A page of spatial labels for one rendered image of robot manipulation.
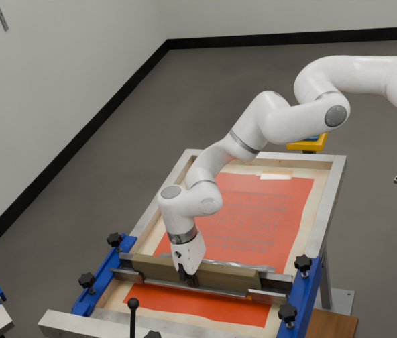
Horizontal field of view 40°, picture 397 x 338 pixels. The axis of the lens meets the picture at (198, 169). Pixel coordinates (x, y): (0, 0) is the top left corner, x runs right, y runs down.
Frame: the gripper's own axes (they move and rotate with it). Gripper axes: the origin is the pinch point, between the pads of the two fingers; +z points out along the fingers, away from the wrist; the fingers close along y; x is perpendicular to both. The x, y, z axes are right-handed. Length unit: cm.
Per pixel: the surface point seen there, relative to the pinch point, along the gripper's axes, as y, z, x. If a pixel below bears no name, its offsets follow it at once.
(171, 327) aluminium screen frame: -15.4, 2.6, 0.9
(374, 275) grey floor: 102, 101, -31
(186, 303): -4.7, 6.1, 1.9
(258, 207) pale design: 36.1, 5.9, -6.2
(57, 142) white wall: 175, 84, 199
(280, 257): 15.9, 5.8, -18.6
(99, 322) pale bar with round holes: -21.5, -2.3, 17.0
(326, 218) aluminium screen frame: 29.7, 2.2, -28.9
